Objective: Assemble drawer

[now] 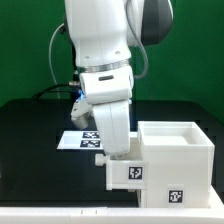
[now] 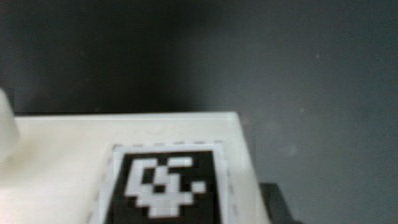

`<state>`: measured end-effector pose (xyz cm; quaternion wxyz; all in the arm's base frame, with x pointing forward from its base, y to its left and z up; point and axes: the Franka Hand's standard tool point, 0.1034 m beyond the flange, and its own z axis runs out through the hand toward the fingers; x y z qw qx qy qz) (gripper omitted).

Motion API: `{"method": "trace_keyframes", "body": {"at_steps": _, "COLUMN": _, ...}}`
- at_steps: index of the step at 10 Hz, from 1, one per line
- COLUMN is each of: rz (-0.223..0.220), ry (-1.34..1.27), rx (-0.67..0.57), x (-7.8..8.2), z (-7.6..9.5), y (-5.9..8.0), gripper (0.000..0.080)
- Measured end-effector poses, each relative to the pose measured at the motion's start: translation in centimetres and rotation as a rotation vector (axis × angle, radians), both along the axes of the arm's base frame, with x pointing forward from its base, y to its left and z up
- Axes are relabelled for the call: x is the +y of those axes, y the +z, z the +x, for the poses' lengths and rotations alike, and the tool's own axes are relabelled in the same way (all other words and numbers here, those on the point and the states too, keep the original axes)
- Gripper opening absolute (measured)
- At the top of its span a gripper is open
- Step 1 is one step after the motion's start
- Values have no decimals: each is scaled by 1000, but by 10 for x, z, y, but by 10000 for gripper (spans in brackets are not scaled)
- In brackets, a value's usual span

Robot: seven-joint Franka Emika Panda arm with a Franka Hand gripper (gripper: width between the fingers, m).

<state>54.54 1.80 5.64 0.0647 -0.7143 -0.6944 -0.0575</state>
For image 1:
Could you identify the small white drawer box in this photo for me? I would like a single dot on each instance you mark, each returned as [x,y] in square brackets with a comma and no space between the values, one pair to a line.
[125,172]

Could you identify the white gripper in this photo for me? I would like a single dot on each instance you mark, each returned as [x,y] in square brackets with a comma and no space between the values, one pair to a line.
[113,125]

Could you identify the white marker tag plate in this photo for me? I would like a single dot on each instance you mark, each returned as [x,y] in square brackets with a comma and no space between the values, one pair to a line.
[80,140]

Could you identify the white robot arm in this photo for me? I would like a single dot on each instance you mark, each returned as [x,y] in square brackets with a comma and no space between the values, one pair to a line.
[102,31]

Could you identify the black camera stand pole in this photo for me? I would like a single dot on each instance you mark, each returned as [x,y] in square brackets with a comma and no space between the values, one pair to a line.
[75,80]

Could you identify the large white drawer housing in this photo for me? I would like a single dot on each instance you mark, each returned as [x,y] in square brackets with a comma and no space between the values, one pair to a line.
[179,159]

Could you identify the white L-shaped table fence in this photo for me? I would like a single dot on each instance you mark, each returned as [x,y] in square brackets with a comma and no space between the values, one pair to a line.
[214,214]

